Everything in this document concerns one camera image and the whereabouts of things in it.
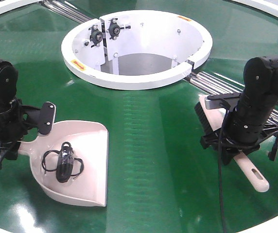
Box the white central ring housing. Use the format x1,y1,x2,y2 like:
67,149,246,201
61,10,213,90

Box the right black bearing mount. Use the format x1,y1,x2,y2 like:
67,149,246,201
107,18,131,40

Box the white outer rim left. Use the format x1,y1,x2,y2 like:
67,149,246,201
0,0,39,15

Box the left black bearing mount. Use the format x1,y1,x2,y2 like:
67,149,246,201
89,24,103,47

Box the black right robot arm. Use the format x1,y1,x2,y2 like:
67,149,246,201
194,57,278,165

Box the right steel conveyor rollers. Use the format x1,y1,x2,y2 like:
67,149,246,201
184,71,278,125

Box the orange warning sticker front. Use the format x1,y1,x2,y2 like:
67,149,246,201
71,59,86,71

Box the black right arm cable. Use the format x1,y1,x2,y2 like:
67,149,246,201
217,111,230,233

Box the orange warning sticker rear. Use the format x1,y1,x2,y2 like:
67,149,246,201
177,15,192,22

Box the orange warning sticker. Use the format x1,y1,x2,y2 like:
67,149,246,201
71,59,86,71
177,15,192,22

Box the white rim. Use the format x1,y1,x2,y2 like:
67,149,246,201
0,0,39,15
233,0,278,18

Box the pink hand brush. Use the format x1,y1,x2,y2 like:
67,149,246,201
199,95,270,192

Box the black bearing mount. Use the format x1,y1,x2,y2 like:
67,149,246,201
89,24,103,47
107,18,131,40

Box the white outer rim right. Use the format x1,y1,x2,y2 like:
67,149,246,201
233,0,278,18

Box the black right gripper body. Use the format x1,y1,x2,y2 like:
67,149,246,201
211,123,278,155

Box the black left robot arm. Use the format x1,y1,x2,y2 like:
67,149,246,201
0,59,56,169

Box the top-left steel conveyor rollers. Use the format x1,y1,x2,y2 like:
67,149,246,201
40,0,93,23

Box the pink plastic dustpan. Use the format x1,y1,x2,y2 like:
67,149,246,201
18,120,108,207

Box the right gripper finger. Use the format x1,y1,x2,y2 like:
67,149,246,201
204,92,241,110
200,135,239,165

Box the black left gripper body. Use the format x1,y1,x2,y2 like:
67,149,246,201
0,98,40,160

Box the thin black cable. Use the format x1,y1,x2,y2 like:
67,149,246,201
41,150,84,177

